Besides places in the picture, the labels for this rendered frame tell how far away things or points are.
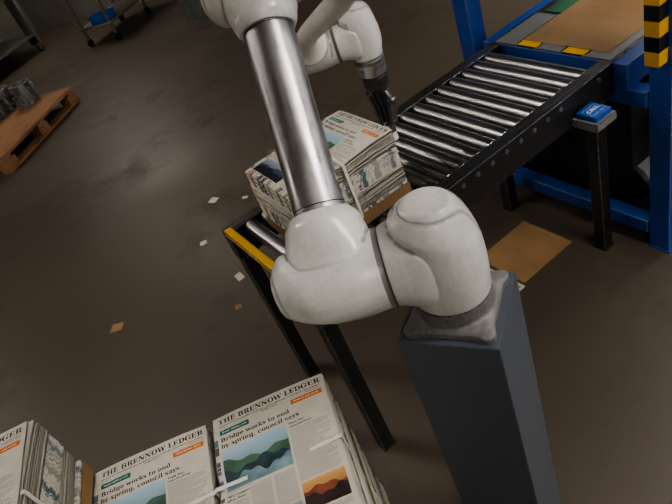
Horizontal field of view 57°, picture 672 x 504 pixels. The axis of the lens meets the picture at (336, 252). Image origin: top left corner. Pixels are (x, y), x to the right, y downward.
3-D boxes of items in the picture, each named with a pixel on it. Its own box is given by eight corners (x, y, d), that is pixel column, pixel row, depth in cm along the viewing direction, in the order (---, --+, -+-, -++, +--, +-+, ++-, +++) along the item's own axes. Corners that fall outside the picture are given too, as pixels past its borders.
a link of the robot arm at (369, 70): (365, 65, 174) (371, 84, 177) (389, 50, 176) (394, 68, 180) (347, 60, 180) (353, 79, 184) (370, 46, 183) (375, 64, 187)
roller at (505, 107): (533, 127, 203) (531, 114, 200) (436, 100, 238) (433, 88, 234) (543, 119, 204) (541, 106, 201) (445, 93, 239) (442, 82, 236)
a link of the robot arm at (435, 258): (503, 304, 111) (483, 211, 98) (406, 331, 114) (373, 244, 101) (481, 248, 124) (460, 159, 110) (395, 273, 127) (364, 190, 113)
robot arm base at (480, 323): (513, 260, 126) (509, 240, 123) (495, 345, 112) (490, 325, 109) (428, 260, 135) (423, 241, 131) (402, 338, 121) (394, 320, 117)
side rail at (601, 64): (320, 328, 176) (306, 300, 169) (310, 320, 180) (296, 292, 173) (615, 93, 214) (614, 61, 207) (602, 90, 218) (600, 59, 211)
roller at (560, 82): (571, 97, 209) (570, 84, 205) (471, 75, 243) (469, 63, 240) (581, 90, 210) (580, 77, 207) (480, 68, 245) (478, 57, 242)
